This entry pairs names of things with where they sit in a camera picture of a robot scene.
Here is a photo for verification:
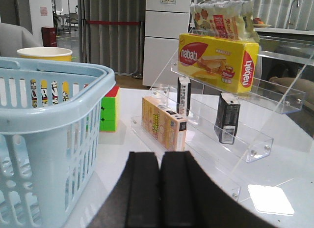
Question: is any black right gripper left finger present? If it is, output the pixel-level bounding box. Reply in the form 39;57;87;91
88;152;160;228

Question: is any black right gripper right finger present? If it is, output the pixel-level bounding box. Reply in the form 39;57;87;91
159;151;257;228

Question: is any light blue plastic basket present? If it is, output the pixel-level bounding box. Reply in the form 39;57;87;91
0;57;115;228

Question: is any peach patterned carton box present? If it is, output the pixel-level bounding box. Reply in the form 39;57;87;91
141;96;187;151

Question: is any white square coaster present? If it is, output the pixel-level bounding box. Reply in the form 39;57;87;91
248;184;295;216

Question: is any colourful puzzle cube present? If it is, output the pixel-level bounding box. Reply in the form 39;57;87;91
95;86;120;132

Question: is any clear acrylic right shelf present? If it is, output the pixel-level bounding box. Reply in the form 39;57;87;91
131;28;314;203

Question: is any black white slim box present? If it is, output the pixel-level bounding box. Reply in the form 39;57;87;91
177;76;191;116

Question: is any yellow nabati wafer box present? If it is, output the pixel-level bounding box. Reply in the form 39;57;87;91
178;33;259;93

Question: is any yellow snack bag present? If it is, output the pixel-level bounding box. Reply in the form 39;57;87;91
190;0;260;43

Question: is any white refrigerator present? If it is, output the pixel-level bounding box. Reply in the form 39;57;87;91
143;0;192;86

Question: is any fruit plate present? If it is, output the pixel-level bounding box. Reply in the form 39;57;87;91
253;17;271;28

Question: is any red belt barrier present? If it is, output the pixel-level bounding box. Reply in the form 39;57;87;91
81;19;144;79

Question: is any red bin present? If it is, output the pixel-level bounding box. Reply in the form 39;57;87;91
41;27;57;47

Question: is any grey sofa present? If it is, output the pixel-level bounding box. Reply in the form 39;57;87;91
0;23;42;57

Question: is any silver faucet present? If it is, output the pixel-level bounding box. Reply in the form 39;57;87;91
286;0;300;29

